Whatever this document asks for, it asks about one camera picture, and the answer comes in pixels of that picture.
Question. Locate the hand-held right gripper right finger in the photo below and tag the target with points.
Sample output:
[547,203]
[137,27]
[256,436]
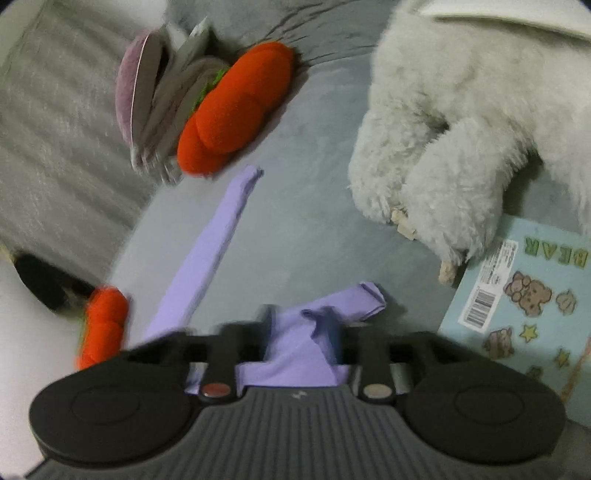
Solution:
[334,337]

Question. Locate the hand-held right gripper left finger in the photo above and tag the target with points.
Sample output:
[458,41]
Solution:
[268,332]

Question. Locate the purple pants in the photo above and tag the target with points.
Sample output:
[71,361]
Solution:
[295,350]

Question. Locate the dark hanging clothes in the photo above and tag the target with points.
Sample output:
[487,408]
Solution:
[41,281]

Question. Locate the orange pumpkin cushion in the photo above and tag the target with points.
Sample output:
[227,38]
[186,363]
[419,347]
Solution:
[104,327]
[231,110]

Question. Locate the white plush toy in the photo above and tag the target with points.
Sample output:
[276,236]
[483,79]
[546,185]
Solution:
[461,115]

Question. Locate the purple pillow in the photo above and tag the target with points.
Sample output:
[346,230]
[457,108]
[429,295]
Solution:
[129,83]

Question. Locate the grey starred curtain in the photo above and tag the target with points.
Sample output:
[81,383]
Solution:
[55,138]

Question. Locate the grey quilted cover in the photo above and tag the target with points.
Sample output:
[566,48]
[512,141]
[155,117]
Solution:
[286,23]

